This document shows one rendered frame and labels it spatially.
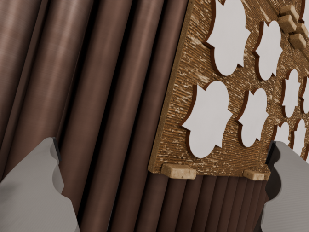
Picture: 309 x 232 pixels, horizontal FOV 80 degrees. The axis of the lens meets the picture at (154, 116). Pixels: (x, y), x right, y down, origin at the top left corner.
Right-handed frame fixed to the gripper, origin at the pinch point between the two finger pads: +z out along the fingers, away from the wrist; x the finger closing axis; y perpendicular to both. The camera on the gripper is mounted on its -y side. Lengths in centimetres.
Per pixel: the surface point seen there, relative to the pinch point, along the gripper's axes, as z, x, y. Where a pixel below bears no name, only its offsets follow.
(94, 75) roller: 12.1, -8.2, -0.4
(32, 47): 13.2, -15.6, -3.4
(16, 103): 9.7, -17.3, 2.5
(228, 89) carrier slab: 25.3, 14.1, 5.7
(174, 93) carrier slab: 16.8, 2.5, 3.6
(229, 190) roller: 22.5, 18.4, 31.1
